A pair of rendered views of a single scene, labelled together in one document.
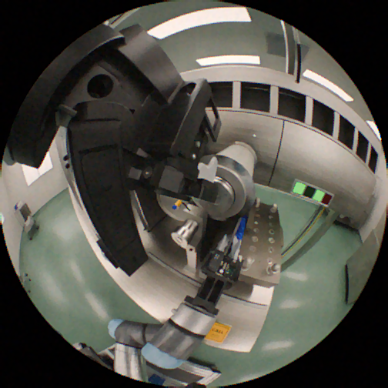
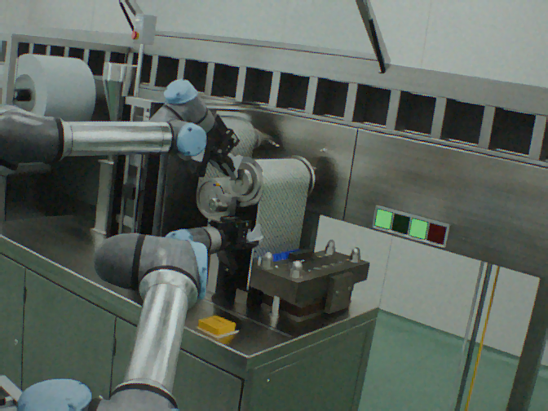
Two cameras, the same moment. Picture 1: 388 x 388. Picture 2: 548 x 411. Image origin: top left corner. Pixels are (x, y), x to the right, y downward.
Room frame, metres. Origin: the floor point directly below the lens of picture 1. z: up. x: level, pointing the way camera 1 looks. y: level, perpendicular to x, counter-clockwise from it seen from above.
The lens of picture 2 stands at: (-1.75, -0.37, 1.58)
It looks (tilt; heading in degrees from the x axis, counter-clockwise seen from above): 11 degrees down; 7
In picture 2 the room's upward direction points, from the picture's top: 8 degrees clockwise
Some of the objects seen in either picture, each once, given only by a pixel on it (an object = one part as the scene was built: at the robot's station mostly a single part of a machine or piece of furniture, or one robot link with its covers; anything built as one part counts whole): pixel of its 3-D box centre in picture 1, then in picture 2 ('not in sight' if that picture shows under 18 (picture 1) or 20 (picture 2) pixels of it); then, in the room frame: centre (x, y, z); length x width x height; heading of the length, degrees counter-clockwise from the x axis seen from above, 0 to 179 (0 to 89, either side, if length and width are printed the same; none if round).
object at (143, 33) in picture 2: not in sight; (142, 28); (0.48, 0.42, 1.66); 0.07 x 0.07 x 0.10; 46
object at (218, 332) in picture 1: (216, 332); (216, 325); (-0.10, -0.07, 0.91); 0.07 x 0.07 x 0.02; 61
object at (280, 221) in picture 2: (240, 212); (279, 228); (0.26, -0.16, 1.11); 0.23 x 0.01 x 0.18; 151
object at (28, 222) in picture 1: (25, 218); not in sight; (0.05, 4.81, 0.51); 0.91 x 0.58 x 1.02; 85
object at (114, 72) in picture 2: not in sight; (122, 72); (0.63, 0.53, 1.50); 0.14 x 0.14 x 0.06
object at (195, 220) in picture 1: (192, 250); (217, 245); (0.16, 0.01, 1.05); 0.06 x 0.05 x 0.31; 151
